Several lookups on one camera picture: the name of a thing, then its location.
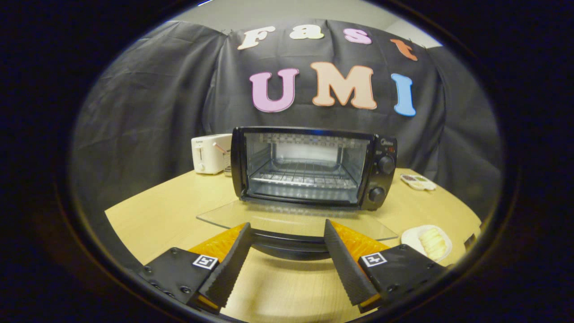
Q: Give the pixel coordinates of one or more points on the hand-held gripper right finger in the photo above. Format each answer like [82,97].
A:
[346,269]

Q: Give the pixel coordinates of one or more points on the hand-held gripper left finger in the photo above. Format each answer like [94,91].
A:
[231,269]

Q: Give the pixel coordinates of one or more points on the sliced pale food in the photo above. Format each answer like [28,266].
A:
[432,243]

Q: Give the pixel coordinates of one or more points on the black toaster oven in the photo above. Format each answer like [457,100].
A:
[309,168]

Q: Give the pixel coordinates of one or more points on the white pop-up toaster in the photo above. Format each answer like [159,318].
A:
[209,154]

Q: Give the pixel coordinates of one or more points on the white round plate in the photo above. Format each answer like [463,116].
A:
[410,237]

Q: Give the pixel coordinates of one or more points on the small white divided dish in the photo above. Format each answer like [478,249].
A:
[418,181]

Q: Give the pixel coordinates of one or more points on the black backdrop cloth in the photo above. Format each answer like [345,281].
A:
[148,112]

